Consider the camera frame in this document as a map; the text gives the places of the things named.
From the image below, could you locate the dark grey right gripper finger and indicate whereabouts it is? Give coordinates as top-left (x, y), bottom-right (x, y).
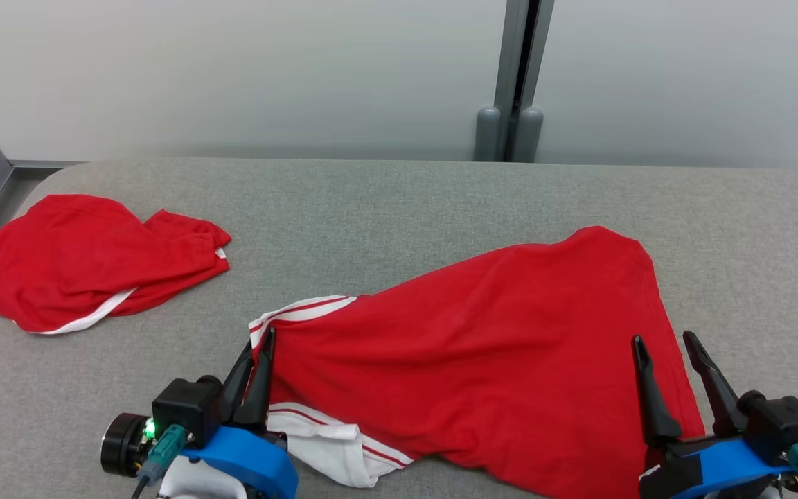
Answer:
top-left (631, 335), bottom-right (684, 446)
top-left (683, 331), bottom-right (750, 436)

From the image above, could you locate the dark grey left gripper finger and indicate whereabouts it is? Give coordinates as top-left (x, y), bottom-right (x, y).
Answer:
top-left (222, 342), bottom-right (256, 422)
top-left (234, 326), bottom-right (276, 429)

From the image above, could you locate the crumpled red garment white hem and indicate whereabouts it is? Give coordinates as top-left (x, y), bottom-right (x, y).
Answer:
top-left (0, 194), bottom-right (232, 335)

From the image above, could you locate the teal left camera cable plug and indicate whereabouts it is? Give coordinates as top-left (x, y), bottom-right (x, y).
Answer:
top-left (137, 424), bottom-right (187, 486)

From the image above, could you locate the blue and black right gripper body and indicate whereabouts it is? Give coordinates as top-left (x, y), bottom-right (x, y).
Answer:
top-left (640, 437), bottom-right (795, 499)

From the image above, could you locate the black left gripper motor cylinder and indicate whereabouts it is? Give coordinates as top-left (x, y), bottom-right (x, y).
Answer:
top-left (100, 413), bottom-right (152, 478)

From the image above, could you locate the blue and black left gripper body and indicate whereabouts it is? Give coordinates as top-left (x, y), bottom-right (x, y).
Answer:
top-left (181, 424), bottom-right (299, 499)

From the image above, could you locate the red shirt with white sleeves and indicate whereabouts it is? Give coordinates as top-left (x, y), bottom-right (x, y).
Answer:
top-left (248, 225), bottom-right (706, 499)

